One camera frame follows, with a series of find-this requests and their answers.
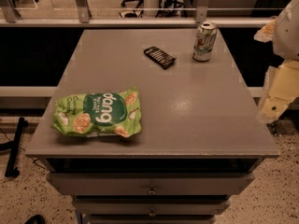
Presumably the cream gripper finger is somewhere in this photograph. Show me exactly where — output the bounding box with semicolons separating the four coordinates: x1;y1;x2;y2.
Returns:
256;60;299;124

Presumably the black rxbar chocolate bar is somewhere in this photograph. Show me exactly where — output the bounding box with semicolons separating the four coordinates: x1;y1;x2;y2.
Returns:
144;46;176;70

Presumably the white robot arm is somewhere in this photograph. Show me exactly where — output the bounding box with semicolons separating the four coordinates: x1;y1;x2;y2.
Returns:
254;0;299;124

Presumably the grey drawer cabinet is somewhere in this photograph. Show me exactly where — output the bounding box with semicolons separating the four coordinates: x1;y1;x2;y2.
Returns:
27;29;278;224

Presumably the green white soda can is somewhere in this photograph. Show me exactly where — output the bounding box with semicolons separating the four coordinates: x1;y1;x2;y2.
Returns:
193;21;217;62

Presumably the top drawer knob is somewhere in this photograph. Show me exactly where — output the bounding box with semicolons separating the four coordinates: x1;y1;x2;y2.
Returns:
148;187;157;195

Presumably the drawer knob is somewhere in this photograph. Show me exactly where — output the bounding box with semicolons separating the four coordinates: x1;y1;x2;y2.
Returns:
148;187;157;195
149;210;157;217

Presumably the green dang chips bag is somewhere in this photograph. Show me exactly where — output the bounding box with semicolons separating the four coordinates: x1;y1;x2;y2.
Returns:
51;87;141;138

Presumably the black office chair centre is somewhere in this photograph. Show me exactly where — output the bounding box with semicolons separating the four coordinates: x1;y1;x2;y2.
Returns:
119;0;144;19

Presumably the black stand leg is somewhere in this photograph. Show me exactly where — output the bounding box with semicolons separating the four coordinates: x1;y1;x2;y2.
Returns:
0;118;28;177

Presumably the black shoe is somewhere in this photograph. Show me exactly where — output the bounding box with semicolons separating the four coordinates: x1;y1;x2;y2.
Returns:
24;215;45;224

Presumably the metal railing post right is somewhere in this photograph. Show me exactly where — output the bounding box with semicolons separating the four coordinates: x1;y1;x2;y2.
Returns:
194;0;209;23

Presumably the metal railing post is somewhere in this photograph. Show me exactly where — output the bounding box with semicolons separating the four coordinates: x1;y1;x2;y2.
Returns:
194;0;209;23
75;0;92;23
0;0;20;23

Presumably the metal railing post far left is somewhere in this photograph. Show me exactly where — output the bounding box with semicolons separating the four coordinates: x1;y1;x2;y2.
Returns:
0;0;20;23

